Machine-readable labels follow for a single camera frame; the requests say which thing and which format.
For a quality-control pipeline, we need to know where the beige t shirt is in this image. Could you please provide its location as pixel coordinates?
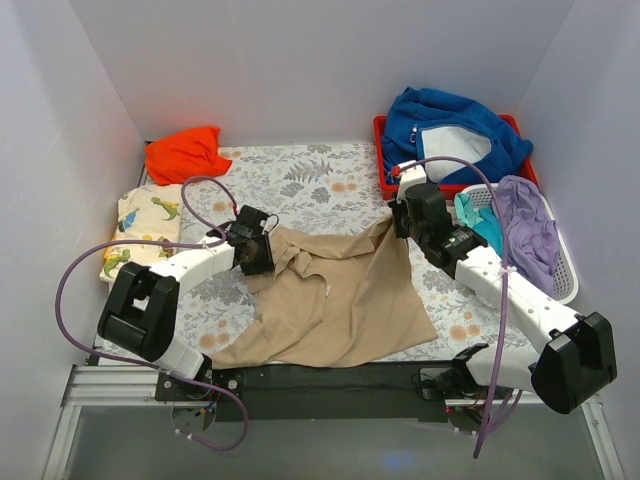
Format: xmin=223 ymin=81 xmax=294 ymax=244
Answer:
xmin=210 ymin=216 xmax=438 ymax=369

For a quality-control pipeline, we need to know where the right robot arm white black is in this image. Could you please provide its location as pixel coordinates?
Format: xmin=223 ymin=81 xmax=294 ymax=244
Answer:
xmin=389 ymin=182 xmax=617 ymax=414

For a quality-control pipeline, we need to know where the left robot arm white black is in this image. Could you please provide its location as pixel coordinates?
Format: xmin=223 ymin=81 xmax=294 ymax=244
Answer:
xmin=97 ymin=205 xmax=274 ymax=400

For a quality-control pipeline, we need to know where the teal t shirt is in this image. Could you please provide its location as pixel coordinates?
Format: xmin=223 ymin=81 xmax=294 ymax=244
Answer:
xmin=454 ymin=193 xmax=503 ymax=255

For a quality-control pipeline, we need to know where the white perforated laundry basket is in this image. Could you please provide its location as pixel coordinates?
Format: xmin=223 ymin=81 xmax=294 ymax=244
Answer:
xmin=461 ymin=184 xmax=579 ymax=305

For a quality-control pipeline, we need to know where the floral table cloth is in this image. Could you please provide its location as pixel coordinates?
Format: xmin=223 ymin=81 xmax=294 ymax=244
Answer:
xmin=94 ymin=142 xmax=546 ymax=365

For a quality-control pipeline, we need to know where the orange folded t shirt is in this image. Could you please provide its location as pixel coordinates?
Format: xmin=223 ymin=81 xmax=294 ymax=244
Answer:
xmin=144 ymin=126 xmax=232 ymax=186

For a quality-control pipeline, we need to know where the blue white hoodie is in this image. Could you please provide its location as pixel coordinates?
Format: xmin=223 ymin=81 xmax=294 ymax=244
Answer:
xmin=380 ymin=87 xmax=533 ymax=185

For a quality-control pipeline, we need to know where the dinosaur print folded t shirt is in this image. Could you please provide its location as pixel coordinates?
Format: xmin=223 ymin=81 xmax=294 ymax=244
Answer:
xmin=99 ymin=184 xmax=183 ymax=284

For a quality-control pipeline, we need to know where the purple t shirt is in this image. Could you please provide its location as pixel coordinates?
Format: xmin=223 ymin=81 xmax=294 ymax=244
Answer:
xmin=494 ymin=175 xmax=560 ymax=297

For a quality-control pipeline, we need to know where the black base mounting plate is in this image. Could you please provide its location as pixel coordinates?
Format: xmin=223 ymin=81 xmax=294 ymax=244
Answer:
xmin=154 ymin=362 xmax=511 ymax=426

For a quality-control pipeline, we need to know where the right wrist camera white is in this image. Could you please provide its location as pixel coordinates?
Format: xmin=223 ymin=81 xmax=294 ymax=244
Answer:
xmin=392 ymin=166 xmax=427 ymax=201

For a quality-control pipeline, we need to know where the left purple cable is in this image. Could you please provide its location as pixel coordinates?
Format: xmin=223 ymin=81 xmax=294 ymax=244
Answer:
xmin=54 ymin=175 xmax=281 ymax=451

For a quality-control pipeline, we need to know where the aluminium frame rail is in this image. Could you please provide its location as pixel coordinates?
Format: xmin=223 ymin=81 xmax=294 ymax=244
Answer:
xmin=42 ymin=364 xmax=166 ymax=480

